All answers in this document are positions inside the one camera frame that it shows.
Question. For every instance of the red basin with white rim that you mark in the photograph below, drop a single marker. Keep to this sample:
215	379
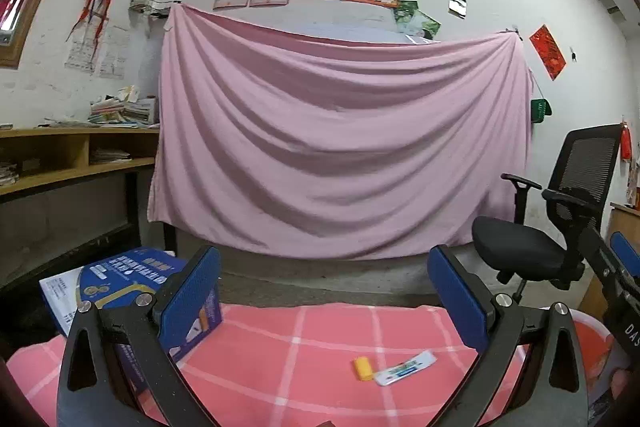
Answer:
597	352

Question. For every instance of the pink hanging sheet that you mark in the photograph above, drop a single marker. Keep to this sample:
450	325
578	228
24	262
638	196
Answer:
325	132

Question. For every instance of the small yellow cap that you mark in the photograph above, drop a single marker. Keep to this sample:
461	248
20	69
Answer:
364	368

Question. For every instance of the black office chair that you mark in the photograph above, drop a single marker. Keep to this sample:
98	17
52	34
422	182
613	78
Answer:
520	242

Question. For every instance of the wooden shelf desk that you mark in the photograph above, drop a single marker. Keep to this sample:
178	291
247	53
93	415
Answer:
50	134

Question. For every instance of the red paper wall banner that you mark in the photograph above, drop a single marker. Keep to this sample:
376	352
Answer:
547	52

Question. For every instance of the stack of books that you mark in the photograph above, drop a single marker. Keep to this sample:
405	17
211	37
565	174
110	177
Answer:
125	109

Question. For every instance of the white wall plate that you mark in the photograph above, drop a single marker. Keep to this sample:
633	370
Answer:
457	5

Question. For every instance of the pink checked tablecloth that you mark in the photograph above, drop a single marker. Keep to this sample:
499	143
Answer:
300	357

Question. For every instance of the stack of papers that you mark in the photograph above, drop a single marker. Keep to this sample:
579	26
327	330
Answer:
7	173
110	156

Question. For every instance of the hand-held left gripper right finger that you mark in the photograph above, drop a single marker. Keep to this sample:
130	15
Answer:
456	302

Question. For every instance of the white printed tube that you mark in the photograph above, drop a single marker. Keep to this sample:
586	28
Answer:
405	368

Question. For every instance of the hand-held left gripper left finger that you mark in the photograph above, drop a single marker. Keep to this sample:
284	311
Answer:
192	294

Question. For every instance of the red hanging ornament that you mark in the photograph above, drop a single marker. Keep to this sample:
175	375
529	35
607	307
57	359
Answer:
626	142

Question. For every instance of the hanging keys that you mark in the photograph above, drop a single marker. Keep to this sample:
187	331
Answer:
573	55

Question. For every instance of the white wall calendar sheet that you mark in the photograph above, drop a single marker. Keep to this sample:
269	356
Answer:
80	52
114	54

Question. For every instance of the green hanging tag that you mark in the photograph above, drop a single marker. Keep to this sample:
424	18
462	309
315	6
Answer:
541	109

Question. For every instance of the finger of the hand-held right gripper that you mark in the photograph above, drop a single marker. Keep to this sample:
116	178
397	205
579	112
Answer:
607	259
627	252

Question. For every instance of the small wall rack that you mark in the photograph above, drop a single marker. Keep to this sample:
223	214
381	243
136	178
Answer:
150	6

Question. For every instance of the green photo prints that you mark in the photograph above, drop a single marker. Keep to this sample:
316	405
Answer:
417	19

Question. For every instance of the wooden cabinet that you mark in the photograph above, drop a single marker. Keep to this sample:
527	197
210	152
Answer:
625	219

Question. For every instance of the blue cardboard box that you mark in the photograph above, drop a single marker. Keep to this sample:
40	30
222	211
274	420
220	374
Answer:
130	267

